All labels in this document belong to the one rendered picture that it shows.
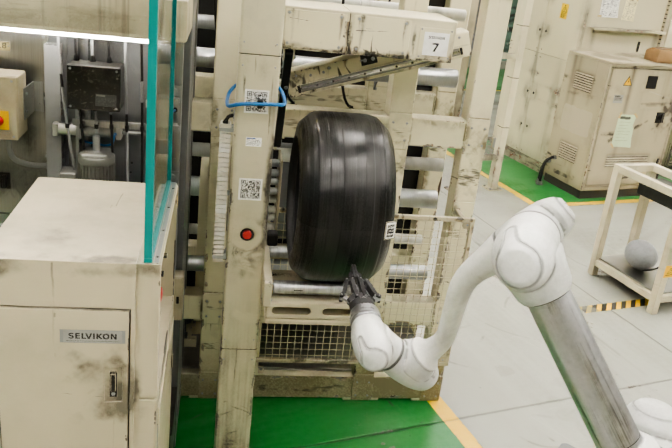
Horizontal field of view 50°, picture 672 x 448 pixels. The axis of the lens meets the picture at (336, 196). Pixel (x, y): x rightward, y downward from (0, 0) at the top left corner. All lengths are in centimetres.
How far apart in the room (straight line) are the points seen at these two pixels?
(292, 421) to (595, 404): 187
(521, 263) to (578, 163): 540
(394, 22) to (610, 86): 435
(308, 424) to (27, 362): 170
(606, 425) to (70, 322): 123
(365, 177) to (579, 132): 483
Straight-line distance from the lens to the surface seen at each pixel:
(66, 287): 179
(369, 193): 222
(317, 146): 225
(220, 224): 243
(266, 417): 336
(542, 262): 155
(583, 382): 171
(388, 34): 256
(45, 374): 192
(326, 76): 269
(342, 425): 336
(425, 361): 205
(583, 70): 692
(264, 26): 225
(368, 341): 196
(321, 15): 252
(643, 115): 710
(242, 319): 258
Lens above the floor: 203
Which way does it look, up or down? 20 degrees down
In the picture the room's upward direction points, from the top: 7 degrees clockwise
